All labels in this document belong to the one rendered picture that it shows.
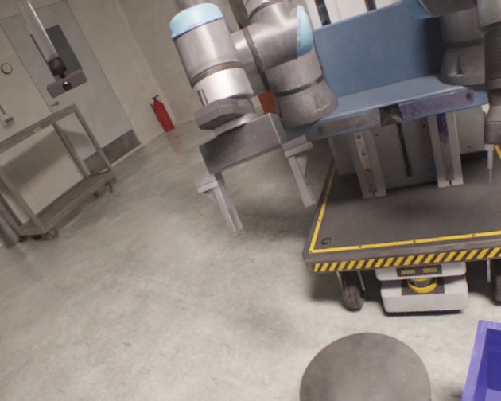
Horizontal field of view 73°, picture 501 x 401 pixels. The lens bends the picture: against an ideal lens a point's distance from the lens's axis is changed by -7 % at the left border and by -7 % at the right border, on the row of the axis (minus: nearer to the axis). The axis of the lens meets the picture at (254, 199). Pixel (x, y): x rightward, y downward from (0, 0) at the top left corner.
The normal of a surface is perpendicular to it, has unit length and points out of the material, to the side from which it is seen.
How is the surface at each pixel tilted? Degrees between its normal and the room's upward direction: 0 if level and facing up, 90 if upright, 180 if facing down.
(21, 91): 90
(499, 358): 90
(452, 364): 0
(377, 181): 90
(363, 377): 0
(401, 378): 0
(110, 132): 90
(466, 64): 70
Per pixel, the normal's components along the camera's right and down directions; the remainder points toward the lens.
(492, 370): -0.54, 0.57
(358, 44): -0.31, 0.55
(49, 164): 0.77, 0.00
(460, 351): -0.36, -0.82
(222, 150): -0.33, 0.16
